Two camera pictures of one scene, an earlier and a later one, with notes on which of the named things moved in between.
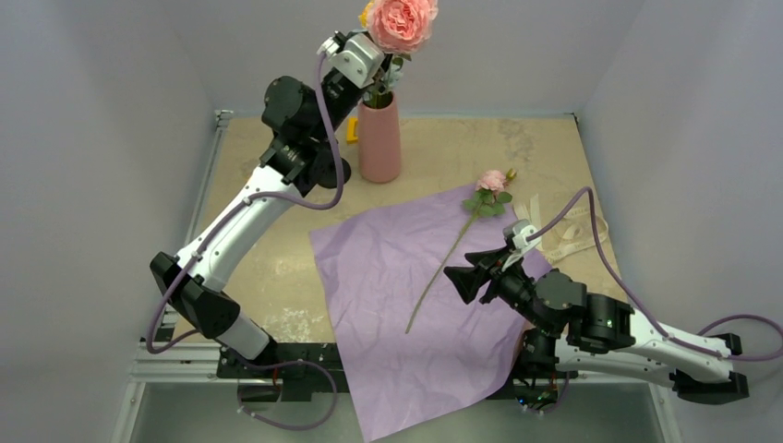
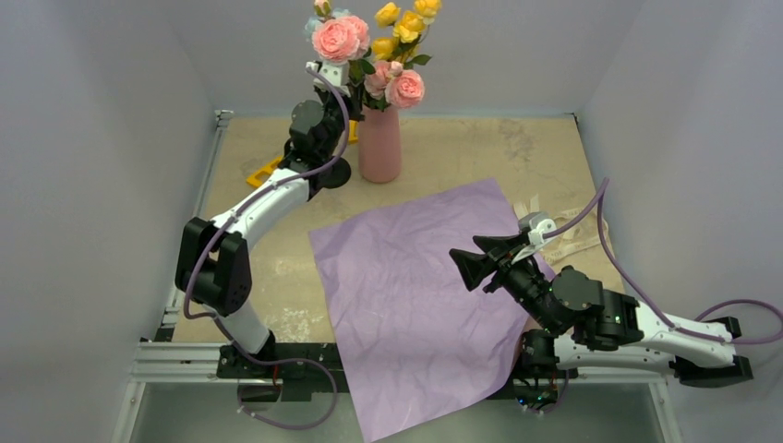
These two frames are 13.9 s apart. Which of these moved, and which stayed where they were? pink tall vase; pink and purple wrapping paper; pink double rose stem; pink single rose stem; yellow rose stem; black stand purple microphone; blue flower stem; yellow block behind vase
Moved: yellow rose stem; pink double rose stem; pink single rose stem; blue flower stem
Stayed: yellow block behind vase; black stand purple microphone; pink and purple wrapping paper; pink tall vase
